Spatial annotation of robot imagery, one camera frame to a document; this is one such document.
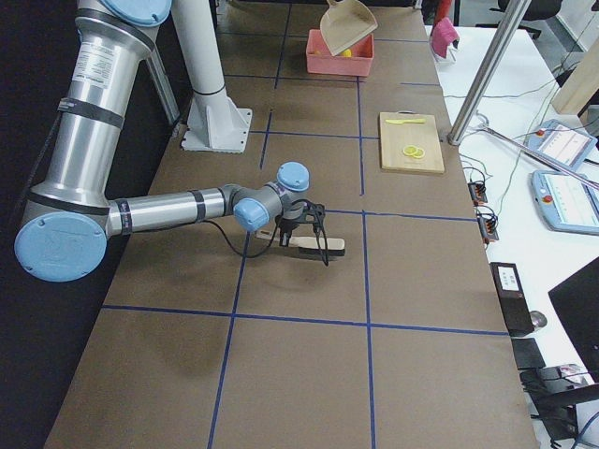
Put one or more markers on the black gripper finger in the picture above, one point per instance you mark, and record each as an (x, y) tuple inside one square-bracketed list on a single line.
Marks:
[(285, 236)]

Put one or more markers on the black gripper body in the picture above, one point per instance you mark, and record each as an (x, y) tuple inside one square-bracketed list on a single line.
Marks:
[(286, 226)]

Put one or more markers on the beige black bristle brush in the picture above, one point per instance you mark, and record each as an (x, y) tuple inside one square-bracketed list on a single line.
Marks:
[(307, 245)]

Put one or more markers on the beige plastic dustpan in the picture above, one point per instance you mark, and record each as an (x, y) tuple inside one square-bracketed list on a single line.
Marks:
[(345, 23)]

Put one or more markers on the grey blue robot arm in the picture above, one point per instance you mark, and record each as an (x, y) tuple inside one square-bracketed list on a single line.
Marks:
[(68, 220)]

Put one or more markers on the pink plastic bin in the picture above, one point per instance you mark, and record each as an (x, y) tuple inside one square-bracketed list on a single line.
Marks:
[(358, 65)]

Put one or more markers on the lower lemon slice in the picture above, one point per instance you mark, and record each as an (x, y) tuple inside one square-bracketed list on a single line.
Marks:
[(412, 151)]

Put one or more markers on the lemon slice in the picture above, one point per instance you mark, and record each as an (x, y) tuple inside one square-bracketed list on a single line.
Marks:
[(422, 154), (412, 151)]

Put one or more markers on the upper lemon slice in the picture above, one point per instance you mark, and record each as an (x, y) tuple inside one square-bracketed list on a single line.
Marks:
[(422, 154)]

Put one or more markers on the bamboo cutting board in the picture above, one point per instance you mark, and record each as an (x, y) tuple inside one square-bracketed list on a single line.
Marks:
[(393, 138)]

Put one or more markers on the yellow-green plastic knife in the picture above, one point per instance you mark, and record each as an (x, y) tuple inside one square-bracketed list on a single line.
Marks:
[(405, 121)]

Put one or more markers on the black orange connector block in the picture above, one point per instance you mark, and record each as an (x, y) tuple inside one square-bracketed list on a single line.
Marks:
[(477, 190)]

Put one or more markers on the magenta cloth on stand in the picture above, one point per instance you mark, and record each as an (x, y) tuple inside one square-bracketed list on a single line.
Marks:
[(444, 40)]

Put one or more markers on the black box with label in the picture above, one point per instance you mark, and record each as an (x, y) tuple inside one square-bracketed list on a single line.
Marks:
[(511, 298)]

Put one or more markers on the near blue teach pendant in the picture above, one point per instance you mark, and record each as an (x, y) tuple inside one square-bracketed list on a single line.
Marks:
[(564, 203)]

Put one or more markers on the blue teach pendant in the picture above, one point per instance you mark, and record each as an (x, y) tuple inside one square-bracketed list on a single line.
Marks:
[(566, 146), (564, 203)]

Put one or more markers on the silver rod green tip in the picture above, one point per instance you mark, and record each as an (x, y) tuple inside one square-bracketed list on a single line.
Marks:
[(539, 157)]

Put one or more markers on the far blue teach pendant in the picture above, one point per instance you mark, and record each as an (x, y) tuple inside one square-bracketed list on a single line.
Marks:
[(566, 146)]

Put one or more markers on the black monitor corner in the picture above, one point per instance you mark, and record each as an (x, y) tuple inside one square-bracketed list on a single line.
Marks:
[(575, 302)]

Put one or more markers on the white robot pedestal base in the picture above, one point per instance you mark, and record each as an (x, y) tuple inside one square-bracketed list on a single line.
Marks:
[(214, 122)]

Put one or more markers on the aluminium frame post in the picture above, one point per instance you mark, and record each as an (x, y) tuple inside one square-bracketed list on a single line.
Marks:
[(507, 27)]

